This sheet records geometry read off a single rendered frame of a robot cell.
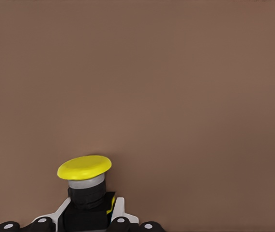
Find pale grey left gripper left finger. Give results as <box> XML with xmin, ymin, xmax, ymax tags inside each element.
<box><xmin>0</xmin><ymin>197</ymin><xmax>72</xmax><ymax>232</ymax></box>

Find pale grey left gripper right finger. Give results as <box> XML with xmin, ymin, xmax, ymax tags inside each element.
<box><xmin>107</xmin><ymin>197</ymin><xmax>166</xmax><ymax>232</ymax></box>

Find yellow mushroom push button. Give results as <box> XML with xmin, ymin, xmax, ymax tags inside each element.
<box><xmin>57</xmin><ymin>155</ymin><xmax>117</xmax><ymax>232</ymax></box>

